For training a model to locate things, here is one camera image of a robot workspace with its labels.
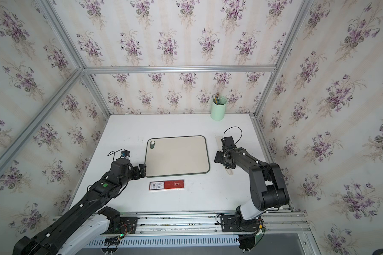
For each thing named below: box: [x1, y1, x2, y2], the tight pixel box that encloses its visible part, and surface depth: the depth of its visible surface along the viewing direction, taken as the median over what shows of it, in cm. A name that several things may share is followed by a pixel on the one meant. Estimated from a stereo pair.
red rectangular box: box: [148, 179, 185, 191], surface depth 86 cm
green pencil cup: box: [210, 96, 228, 121], surface depth 113 cm
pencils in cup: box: [212, 92, 220, 105], surface depth 112 cm
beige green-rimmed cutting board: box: [144, 134, 211, 178], surface depth 103 cm
